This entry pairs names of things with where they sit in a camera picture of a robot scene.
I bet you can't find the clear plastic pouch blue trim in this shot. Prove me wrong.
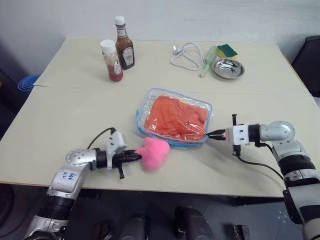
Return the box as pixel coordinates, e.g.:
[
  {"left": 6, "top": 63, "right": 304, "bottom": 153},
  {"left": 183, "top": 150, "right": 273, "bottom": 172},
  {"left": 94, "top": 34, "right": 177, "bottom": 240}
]
[{"left": 135, "top": 87, "right": 216, "bottom": 149}]

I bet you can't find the green plastic brush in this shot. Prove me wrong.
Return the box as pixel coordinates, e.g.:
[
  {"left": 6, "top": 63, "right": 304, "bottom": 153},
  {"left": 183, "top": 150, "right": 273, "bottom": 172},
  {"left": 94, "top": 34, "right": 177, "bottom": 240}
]
[{"left": 199, "top": 45, "right": 218, "bottom": 78}]

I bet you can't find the orange cloth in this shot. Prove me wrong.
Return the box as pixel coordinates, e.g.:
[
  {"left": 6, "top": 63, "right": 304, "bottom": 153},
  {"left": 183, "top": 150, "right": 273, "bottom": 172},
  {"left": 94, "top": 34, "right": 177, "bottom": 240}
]
[{"left": 144, "top": 95, "right": 210, "bottom": 141}]

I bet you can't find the dark rounded shape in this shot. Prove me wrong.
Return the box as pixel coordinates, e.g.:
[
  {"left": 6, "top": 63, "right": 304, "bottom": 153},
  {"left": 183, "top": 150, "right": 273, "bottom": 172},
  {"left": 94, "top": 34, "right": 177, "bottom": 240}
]
[
  {"left": 121, "top": 212, "right": 149, "bottom": 240},
  {"left": 174, "top": 205, "right": 210, "bottom": 240}
]

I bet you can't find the small steel bowl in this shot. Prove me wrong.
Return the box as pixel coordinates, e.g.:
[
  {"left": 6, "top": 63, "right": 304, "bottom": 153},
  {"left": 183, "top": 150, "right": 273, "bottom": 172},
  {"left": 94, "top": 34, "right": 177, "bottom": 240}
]
[{"left": 212, "top": 57, "right": 246, "bottom": 81}]

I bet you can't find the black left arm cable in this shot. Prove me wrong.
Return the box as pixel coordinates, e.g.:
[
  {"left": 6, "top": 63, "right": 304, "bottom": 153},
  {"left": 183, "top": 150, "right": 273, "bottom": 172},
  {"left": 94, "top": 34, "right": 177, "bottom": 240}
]
[{"left": 87, "top": 127, "right": 117, "bottom": 150}]

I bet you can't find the white power cable with plug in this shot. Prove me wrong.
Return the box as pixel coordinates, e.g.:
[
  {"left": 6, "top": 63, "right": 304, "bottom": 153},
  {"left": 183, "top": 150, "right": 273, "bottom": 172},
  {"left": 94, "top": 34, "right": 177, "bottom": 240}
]
[{"left": 170, "top": 42, "right": 209, "bottom": 72}]

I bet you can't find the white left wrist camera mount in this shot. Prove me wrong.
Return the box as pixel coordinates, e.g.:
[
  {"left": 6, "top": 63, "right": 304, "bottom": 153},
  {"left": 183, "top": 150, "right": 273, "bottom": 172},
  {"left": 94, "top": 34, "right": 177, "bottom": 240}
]
[{"left": 105, "top": 131, "right": 127, "bottom": 154}]

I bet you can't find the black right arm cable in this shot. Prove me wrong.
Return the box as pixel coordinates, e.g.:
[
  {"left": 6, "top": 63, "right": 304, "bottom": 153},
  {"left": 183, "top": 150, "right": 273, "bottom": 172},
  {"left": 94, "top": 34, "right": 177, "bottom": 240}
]
[{"left": 235, "top": 143, "right": 286, "bottom": 180}]

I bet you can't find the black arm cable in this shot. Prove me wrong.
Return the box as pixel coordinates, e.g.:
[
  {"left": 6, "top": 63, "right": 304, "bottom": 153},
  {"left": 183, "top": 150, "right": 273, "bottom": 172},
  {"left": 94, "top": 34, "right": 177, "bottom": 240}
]
[
  {"left": 87, "top": 127, "right": 117, "bottom": 150},
  {"left": 235, "top": 143, "right": 286, "bottom": 180}
]

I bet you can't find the tall brown sauce bottle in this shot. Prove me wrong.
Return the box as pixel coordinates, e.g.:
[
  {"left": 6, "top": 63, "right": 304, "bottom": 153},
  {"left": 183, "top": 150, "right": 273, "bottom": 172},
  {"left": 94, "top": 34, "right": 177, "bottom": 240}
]
[{"left": 114, "top": 15, "right": 137, "bottom": 71}]

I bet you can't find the black table frame bar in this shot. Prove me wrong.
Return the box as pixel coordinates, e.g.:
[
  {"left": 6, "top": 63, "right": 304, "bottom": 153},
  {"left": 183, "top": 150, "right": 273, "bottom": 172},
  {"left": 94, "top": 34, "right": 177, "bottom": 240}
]
[{"left": 227, "top": 195, "right": 286, "bottom": 208}]

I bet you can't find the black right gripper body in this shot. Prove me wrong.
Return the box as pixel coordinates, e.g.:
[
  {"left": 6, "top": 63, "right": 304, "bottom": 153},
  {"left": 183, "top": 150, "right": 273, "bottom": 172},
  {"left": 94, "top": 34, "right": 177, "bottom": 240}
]
[{"left": 221, "top": 113, "right": 242, "bottom": 157}]

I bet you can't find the black chair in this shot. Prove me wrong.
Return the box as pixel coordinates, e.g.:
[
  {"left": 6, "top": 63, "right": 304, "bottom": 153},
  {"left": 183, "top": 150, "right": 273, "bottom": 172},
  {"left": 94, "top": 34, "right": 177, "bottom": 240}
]
[{"left": 290, "top": 35, "right": 320, "bottom": 99}]

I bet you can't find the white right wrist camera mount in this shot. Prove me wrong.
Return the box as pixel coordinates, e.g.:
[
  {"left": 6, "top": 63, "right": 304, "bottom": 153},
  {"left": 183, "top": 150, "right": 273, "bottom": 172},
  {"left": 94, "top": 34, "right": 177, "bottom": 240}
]
[{"left": 224, "top": 123, "right": 250, "bottom": 146}]

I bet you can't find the pink fluffy cloth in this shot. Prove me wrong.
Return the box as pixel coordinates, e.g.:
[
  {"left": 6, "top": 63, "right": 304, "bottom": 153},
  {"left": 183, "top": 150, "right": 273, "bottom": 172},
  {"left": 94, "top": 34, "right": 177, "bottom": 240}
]
[{"left": 135, "top": 137, "right": 172, "bottom": 172}]

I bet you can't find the small ketchup bottle white cap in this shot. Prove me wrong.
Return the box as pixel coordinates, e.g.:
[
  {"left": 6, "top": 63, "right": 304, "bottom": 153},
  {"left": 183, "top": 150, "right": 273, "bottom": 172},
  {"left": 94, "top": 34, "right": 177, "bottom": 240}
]
[{"left": 99, "top": 39, "right": 125, "bottom": 82}]

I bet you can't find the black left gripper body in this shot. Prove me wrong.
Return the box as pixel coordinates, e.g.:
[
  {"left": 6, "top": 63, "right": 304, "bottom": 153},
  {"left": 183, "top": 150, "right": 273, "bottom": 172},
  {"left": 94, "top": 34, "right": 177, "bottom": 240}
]
[{"left": 111, "top": 149, "right": 129, "bottom": 180}]

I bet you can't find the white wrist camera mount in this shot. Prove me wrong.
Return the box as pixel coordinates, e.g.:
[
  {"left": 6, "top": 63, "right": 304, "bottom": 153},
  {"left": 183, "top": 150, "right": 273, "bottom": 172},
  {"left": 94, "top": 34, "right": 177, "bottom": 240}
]
[
  {"left": 224, "top": 123, "right": 250, "bottom": 146},
  {"left": 105, "top": 131, "right": 127, "bottom": 154}
]

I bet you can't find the yellow green sponge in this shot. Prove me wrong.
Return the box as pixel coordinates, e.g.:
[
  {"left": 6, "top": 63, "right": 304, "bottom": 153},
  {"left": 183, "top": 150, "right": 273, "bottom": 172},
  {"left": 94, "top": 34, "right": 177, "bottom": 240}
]
[{"left": 216, "top": 43, "right": 239, "bottom": 61}]

